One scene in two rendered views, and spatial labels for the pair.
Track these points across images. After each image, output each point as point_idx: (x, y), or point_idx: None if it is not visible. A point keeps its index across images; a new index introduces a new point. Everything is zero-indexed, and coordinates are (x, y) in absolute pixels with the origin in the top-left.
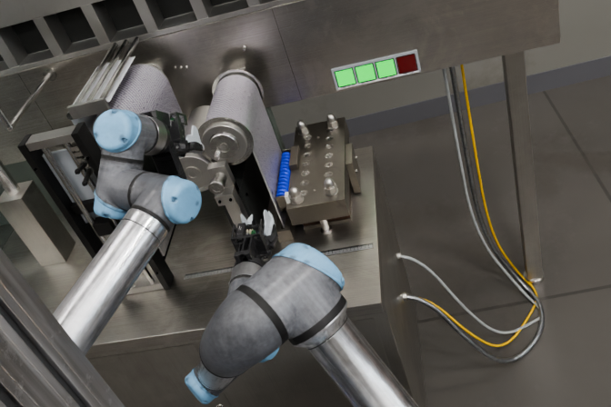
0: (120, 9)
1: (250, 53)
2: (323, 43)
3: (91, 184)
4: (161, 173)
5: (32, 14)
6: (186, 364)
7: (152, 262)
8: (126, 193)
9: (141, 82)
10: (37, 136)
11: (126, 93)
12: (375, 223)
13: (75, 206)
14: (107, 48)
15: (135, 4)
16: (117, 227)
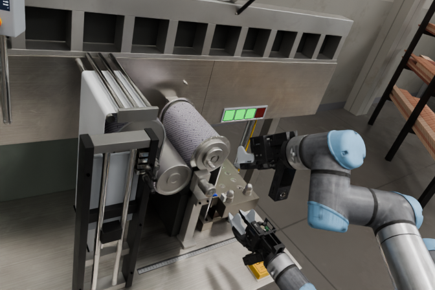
0: (90, 24)
1: (186, 87)
2: (228, 90)
3: (129, 191)
4: (281, 184)
5: None
6: None
7: (134, 263)
8: (373, 208)
9: None
10: (103, 138)
11: None
12: (256, 213)
13: (94, 214)
14: (77, 55)
15: (106, 24)
16: (410, 243)
